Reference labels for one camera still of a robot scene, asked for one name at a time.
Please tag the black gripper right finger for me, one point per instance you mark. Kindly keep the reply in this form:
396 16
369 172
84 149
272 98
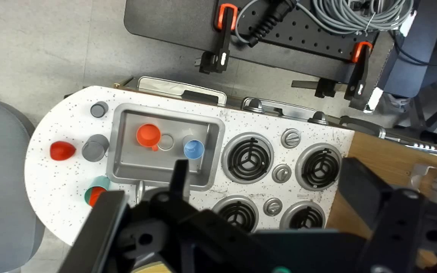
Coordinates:
364 183

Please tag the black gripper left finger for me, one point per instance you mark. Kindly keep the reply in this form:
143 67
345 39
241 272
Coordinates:
181 177

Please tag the small grey cylinder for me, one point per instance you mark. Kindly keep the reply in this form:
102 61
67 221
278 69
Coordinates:
99 110

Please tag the blue plastic cup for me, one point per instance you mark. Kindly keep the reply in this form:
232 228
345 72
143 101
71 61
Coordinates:
194 149

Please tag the orange plastic cup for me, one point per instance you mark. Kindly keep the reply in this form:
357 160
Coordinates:
147 136

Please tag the red plastic cup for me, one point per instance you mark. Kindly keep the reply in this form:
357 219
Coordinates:
61 151

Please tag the wooden table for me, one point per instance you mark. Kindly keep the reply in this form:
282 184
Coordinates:
375 152

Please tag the black toy stove burner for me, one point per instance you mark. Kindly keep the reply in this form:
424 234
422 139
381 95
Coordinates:
304 218
248 158
319 167
238 214

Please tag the silver toy sink basin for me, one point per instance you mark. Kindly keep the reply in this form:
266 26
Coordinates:
128 167

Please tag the silver metal clamp fitting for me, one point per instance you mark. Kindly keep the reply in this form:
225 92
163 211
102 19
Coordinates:
319 117
252 105

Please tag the grey stove knob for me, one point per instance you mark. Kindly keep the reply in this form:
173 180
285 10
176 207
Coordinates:
281 174
272 207
290 139

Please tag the white speckled toy kitchen counter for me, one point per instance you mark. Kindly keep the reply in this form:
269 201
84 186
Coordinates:
71 116

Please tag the dark blue equipment housing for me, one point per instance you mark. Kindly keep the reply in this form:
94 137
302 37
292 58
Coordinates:
416 55

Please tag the black perforated breadboard plate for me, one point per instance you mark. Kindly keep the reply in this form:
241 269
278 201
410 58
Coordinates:
178 20

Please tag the black metal rail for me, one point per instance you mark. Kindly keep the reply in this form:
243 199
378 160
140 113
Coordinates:
405 136

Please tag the silver metal bracket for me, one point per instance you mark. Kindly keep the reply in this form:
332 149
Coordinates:
431 175

